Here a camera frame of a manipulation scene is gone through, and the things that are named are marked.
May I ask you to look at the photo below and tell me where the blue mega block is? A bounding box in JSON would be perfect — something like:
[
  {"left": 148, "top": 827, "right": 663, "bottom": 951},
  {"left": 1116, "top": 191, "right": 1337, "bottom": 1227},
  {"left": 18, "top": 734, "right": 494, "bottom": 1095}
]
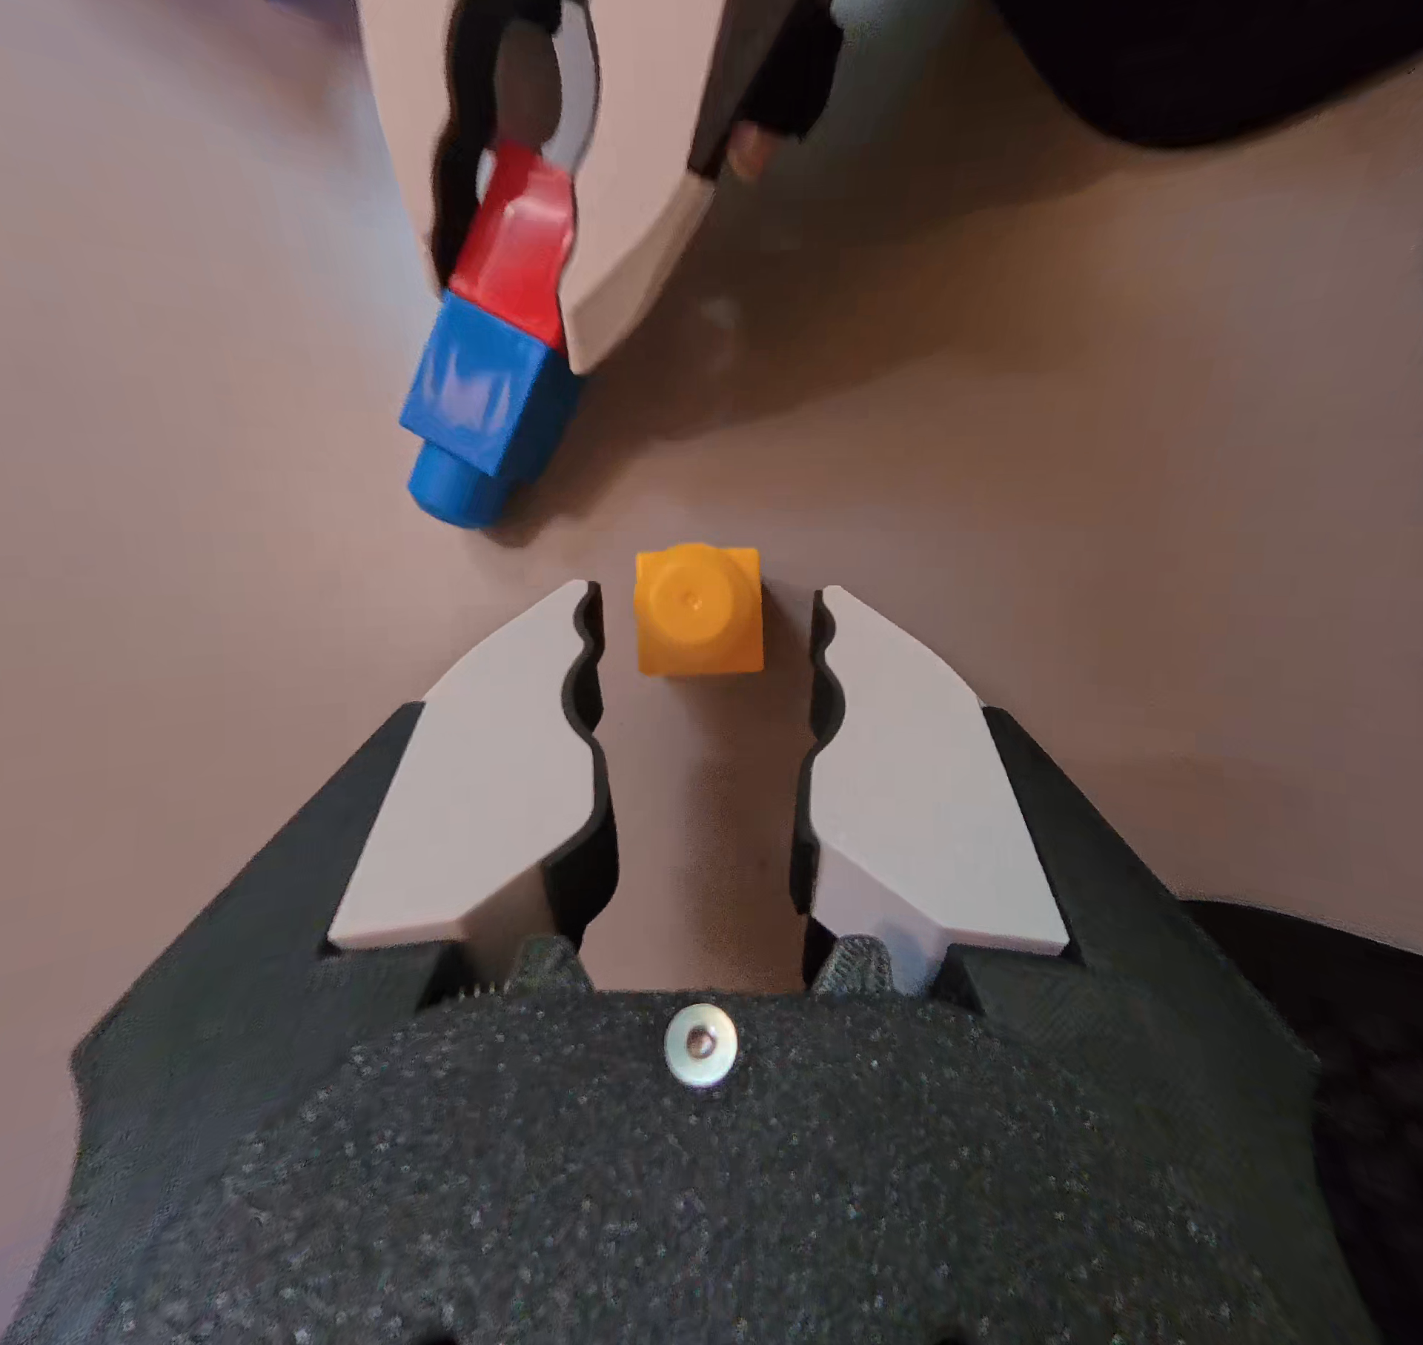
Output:
[{"left": 399, "top": 294, "right": 584, "bottom": 532}]

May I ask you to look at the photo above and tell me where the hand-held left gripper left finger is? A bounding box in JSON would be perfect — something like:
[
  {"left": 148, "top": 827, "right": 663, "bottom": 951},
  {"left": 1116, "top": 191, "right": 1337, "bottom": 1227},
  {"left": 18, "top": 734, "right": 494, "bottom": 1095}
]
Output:
[{"left": 327, "top": 578, "right": 619, "bottom": 981}]

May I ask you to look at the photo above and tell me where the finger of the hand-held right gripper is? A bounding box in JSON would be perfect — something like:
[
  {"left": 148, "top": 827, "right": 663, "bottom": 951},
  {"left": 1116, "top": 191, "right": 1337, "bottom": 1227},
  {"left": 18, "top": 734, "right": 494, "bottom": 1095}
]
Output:
[
  {"left": 355, "top": 0, "right": 491, "bottom": 294},
  {"left": 561, "top": 0, "right": 746, "bottom": 377}
]

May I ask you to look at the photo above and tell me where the orange mega block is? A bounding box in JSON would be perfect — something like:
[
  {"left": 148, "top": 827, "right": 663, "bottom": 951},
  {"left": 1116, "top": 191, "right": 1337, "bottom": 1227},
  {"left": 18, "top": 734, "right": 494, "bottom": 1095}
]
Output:
[{"left": 633, "top": 544, "right": 768, "bottom": 681}]

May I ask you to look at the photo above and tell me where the red mega block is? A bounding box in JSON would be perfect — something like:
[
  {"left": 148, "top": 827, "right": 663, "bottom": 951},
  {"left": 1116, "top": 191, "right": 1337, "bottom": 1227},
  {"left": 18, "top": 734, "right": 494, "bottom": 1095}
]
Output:
[{"left": 450, "top": 141, "right": 578, "bottom": 352}]

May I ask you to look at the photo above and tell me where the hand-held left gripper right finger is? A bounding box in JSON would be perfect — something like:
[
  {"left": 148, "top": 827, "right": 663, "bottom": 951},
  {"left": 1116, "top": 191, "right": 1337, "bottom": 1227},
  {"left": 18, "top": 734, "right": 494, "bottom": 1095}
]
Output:
[{"left": 789, "top": 585, "right": 1073, "bottom": 992}]

